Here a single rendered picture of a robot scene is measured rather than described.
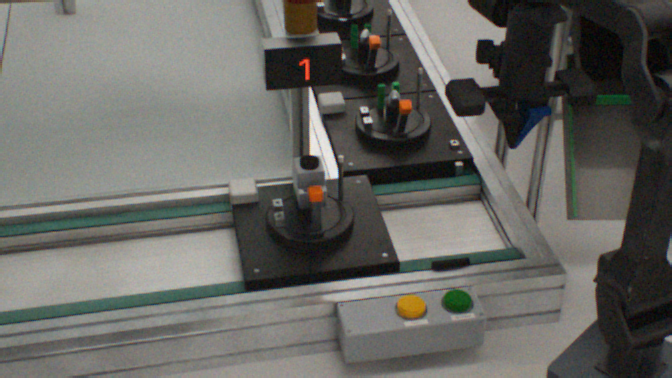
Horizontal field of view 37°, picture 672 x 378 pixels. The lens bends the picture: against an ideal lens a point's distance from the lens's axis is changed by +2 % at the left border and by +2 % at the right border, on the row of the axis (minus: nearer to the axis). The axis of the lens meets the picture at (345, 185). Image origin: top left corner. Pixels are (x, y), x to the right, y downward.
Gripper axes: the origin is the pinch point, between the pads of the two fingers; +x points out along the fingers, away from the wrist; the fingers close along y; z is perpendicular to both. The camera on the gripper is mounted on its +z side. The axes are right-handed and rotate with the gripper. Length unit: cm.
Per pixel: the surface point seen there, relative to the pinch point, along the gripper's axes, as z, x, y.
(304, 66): 28.4, 4.7, 23.9
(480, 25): 104, 40, -31
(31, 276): 20, 34, 68
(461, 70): 83, 40, -20
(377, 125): 43, 26, 8
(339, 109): 52, 28, 14
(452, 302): -3.3, 27.7, 7.2
